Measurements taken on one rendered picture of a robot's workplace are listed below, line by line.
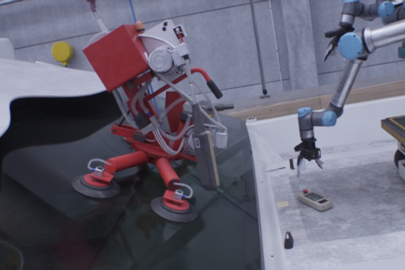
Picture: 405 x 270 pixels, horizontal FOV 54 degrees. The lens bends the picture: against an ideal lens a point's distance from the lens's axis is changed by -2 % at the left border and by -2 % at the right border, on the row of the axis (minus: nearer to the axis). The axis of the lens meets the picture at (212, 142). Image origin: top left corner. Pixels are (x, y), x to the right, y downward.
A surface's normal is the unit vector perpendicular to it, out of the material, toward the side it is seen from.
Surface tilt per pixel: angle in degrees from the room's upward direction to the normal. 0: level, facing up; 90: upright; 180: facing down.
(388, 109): 90
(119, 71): 90
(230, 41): 90
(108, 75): 90
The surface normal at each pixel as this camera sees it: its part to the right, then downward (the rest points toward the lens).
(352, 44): -0.70, 0.33
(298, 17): -0.07, 0.28
